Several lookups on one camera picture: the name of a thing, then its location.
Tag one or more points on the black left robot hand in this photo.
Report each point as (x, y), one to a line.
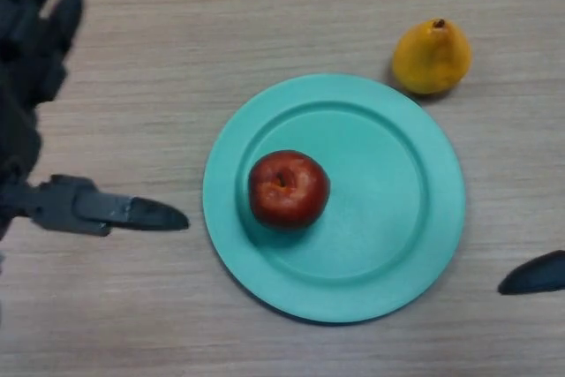
(17, 130)

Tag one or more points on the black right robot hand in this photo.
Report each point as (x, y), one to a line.
(538, 275)

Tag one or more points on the red apple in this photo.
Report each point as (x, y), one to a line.
(289, 191)

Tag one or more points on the green round plate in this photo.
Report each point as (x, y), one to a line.
(379, 218)

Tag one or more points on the yellow pear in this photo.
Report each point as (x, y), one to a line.
(432, 59)

